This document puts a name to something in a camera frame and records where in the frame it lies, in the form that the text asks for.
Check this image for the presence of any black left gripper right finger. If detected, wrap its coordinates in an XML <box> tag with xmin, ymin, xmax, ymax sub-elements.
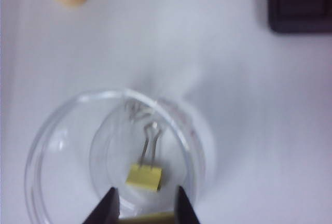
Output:
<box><xmin>174</xmin><ymin>185</ymin><xmax>202</xmax><ymax>224</ymax></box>

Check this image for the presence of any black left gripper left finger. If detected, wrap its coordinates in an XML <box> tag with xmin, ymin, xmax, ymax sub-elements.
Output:
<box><xmin>81</xmin><ymin>187</ymin><xmax>120</xmax><ymax>224</ymax></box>

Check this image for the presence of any yellow binder clip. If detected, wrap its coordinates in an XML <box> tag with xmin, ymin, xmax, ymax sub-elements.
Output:
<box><xmin>125</xmin><ymin>121</ymin><xmax>164</xmax><ymax>193</ymax></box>
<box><xmin>118</xmin><ymin>211</ymin><xmax>177</xmax><ymax>224</ymax></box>

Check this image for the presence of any clear plastic labelled jar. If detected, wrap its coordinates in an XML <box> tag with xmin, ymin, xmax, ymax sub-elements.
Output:
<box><xmin>24</xmin><ymin>88</ymin><xmax>216</xmax><ymax>224</ymax></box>

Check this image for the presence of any white raised desk board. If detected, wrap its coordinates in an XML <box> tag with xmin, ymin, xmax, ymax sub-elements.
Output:
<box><xmin>0</xmin><ymin>0</ymin><xmax>332</xmax><ymax>224</ymax></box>

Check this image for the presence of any black computer keyboard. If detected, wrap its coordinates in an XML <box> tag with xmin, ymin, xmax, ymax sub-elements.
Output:
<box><xmin>267</xmin><ymin>0</ymin><xmax>332</xmax><ymax>35</ymax></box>

